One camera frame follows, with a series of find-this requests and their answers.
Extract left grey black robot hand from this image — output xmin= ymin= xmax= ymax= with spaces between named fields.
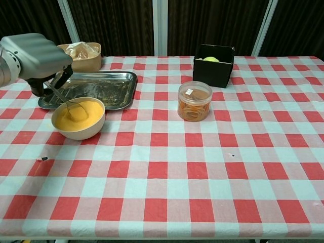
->
xmin=1 ymin=32 xmax=74 ymax=97

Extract metal spoon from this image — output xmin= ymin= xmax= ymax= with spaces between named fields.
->
xmin=44 ymin=81 xmax=89 ymax=121

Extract tan bowl with plastic bag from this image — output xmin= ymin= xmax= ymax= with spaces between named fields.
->
xmin=57 ymin=42 xmax=102 ymax=73

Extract beige round bowl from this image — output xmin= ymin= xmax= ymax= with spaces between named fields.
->
xmin=51 ymin=97 xmax=106 ymax=141

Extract clear plastic bag with bread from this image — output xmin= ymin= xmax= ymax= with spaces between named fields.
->
xmin=63 ymin=42 xmax=101 ymax=60

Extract rectangular stainless steel tray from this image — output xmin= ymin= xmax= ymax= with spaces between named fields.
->
xmin=37 ymin=71 xmax=138 ymax=111

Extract clear plastic jar rubber bands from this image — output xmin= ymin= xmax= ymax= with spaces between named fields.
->
xmin=178 ymin=80 xmax=213 ymax=122

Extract black cardboard box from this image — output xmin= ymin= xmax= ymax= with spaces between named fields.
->
xmin=192 ymin=44 xmax=235 ymax=89

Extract red white checkered tablecloth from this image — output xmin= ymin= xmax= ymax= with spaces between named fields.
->
xmin=0 ymin=55 xmax=324 ymax=240

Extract white frame post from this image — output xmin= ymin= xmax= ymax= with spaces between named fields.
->
xmin=152 ymin=0 xmax=169 ymax=57
xmin=252 ymin=0 xmax=278 ymax=57
xmin=57 ymin=0 xmax=81 ymax=44

